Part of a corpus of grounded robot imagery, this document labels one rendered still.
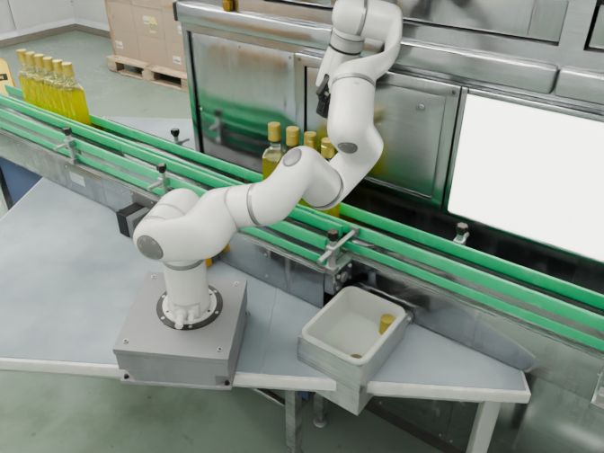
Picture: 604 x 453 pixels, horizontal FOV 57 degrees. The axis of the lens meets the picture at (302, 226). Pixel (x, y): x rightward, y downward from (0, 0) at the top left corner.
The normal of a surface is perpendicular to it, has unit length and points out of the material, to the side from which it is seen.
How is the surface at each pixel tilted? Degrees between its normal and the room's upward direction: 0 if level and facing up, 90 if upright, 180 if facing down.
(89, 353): 0
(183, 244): 91
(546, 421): 90
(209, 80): 90
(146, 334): 5
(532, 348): 90
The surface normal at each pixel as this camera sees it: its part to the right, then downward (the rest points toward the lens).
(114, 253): 0.00, -0.84
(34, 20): 0.81, 0.32
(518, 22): -0.58, 0.44
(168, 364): -0.08, 0.54
